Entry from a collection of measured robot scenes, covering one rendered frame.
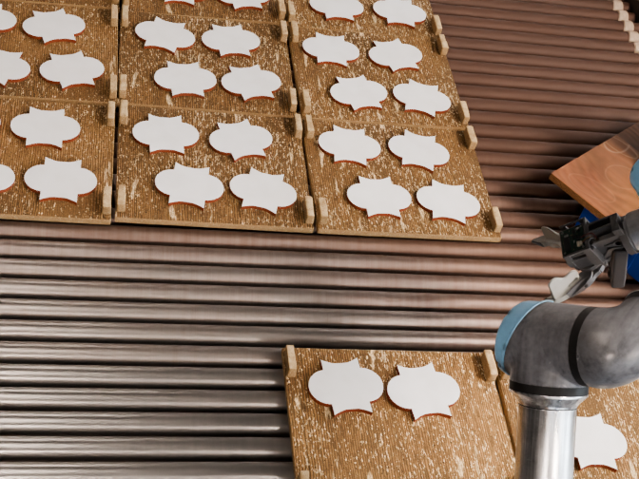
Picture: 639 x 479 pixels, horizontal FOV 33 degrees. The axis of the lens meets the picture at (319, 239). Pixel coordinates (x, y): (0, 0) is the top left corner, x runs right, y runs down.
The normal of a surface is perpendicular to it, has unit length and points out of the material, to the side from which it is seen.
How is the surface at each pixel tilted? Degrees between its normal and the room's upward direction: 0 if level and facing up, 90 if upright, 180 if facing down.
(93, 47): 0
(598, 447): 0
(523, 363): 74
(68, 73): 0
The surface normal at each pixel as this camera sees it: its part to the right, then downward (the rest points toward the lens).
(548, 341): -0.69, -0.13
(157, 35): 0.19, -0.68
